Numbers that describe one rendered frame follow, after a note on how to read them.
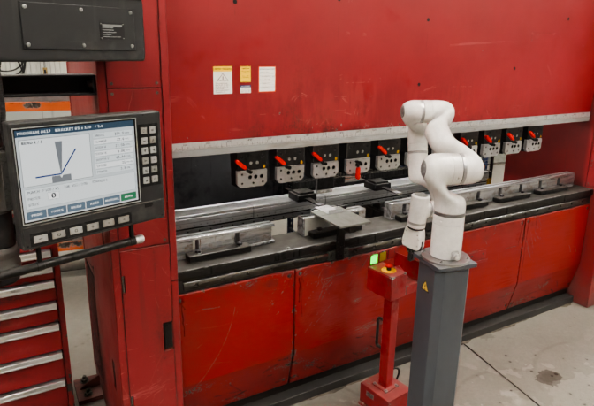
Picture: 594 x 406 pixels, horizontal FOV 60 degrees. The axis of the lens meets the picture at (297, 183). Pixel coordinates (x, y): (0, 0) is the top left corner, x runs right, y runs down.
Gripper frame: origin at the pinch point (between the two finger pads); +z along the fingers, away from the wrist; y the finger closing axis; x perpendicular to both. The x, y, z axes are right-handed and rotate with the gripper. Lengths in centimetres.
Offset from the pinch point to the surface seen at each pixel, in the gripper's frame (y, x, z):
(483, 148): -27, 91, -37
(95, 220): -12, -142, -43
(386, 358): 1, -8, 55
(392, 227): -26.8, 16.8, -0.8
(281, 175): -48, -45, -33
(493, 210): -13, 93, -1
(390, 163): -38, 21, -33
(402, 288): 3.3, -7.2, 13.8
